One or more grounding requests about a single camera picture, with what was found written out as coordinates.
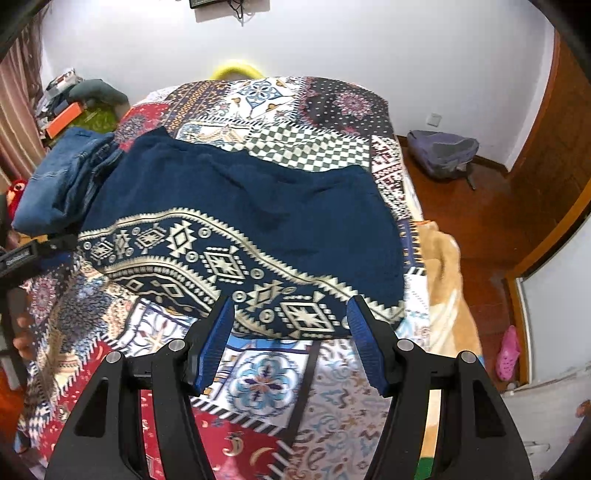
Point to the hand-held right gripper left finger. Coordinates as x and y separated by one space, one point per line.
214 341

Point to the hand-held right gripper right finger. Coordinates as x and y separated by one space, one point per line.
367 341

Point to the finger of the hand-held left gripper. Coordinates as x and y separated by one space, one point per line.
55 244

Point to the navy patterned hoodie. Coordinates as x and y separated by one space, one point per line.
258 198

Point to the person's left hand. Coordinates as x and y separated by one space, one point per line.
24 346

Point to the blue jeans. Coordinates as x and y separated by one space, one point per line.
55 184

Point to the red plush toy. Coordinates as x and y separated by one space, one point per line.
18 194

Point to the orange fleece blanket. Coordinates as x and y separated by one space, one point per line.
448 277

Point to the orange box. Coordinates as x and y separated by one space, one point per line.
64 120

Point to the green cloth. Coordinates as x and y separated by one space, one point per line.
99 120

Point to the pink shoe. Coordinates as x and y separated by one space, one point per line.
508 350

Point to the striped brown curtain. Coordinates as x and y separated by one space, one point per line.
16 101

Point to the grey-green pillow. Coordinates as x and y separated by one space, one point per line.
99 90

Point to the white painted board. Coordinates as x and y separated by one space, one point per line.
540 424

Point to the white door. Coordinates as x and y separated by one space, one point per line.
558 314

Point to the grey backpack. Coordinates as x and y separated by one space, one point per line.
441 150

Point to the patchwork patterned bedspread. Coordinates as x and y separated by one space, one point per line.
286 147

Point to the yellow round object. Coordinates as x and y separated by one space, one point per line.
235 69

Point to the white wall outlet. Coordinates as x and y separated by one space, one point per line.
434 120

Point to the wall-mounted device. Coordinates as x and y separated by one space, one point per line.
207 2

